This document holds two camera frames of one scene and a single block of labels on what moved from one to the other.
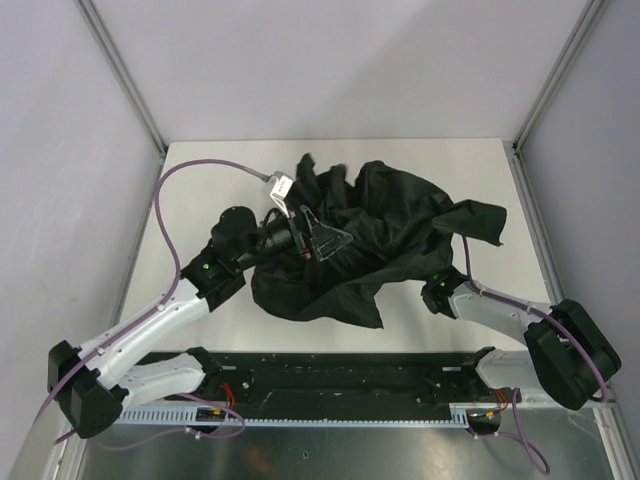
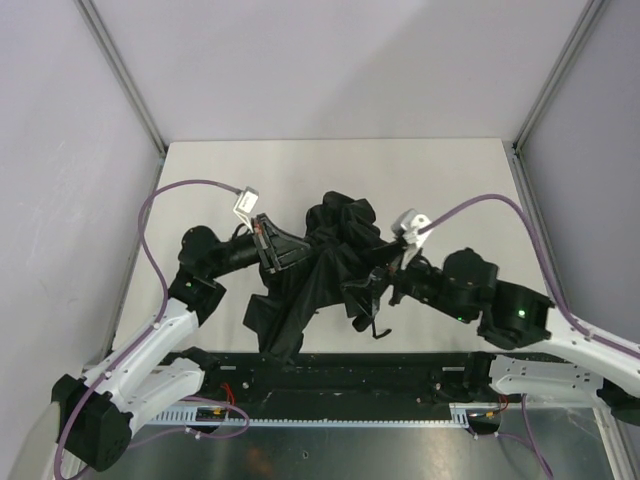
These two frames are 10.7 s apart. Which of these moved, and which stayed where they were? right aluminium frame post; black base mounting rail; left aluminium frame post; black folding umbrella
Moved: black folding umbrella
Stayed: black base mounting rail; right aluminium frame post; left aluminium frame post
